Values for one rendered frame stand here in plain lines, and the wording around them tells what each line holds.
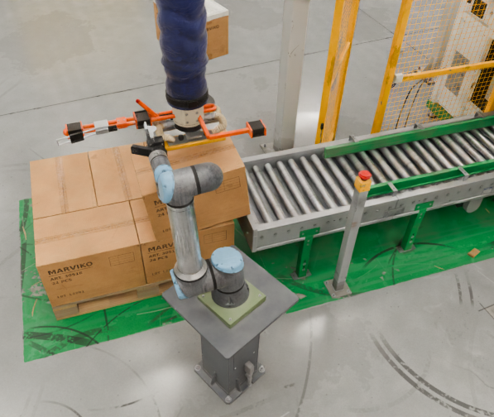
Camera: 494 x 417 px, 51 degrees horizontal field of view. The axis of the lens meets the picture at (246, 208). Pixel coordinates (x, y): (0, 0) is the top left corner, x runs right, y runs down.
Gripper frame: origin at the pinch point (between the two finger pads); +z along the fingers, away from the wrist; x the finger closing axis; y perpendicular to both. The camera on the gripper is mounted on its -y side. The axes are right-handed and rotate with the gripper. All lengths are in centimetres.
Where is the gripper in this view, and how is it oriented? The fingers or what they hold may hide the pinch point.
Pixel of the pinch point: (145, 133)
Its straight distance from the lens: 275.8
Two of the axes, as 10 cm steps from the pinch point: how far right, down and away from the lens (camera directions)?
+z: -3.3, -6.6, 6.7
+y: 9.4, -2.1, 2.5
